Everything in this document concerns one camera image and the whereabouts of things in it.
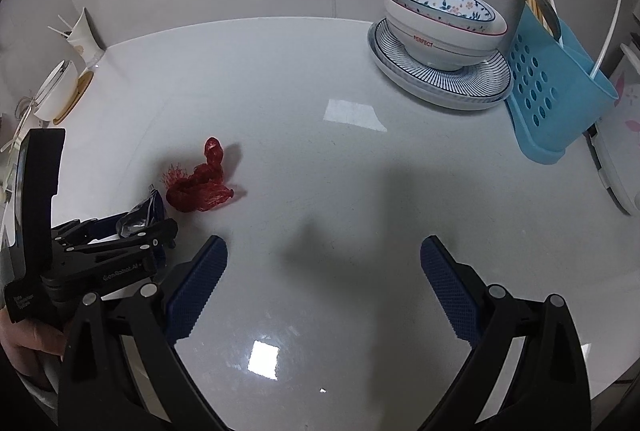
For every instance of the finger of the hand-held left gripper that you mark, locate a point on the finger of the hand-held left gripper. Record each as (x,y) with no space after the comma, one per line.
(107,226)
(150,238)

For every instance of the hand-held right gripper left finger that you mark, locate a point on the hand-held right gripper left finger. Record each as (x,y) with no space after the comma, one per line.
(195,286)

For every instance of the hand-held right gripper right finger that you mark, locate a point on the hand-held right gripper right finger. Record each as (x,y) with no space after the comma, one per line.
(447,283)

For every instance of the blue snack wrapper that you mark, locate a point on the blue snack wrapper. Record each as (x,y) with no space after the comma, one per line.
(156,207)

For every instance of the red mesh net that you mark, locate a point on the red mesh net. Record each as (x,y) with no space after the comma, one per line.
(200,193)

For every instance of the person's left hand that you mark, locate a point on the person's left hand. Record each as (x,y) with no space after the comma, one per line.
(30,341)

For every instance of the white bowl dark rim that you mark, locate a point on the white bowl dark rim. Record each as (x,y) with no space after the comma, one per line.
(52,96)

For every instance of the wooden coaster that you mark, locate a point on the wooden coaster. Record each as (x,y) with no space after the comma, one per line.
(82,88)

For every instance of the tall white ceramic cup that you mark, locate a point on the tall white ceramic cup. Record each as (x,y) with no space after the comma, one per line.
(84,38)

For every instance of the white plate blue rim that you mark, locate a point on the white plate blue rim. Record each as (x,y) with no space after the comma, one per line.
(440,105)

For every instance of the white thin stick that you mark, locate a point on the white thin stick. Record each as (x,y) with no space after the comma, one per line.
(59,30)
(65,24)

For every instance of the blue plastic utensil holder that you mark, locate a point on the blue plastic utensil holder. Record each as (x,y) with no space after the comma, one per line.
(550,111)

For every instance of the white floral rice cooker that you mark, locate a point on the white floral rice cooker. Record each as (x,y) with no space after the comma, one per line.
(620,151)

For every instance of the white bowl red line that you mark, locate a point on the white bowl red line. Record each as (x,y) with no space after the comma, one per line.
(440,48)

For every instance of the metal spoon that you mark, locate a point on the metal spoon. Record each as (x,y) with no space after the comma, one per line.
(547,18)

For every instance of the white plastic stick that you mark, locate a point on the white plastic stick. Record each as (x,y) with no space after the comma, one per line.
(606,38)

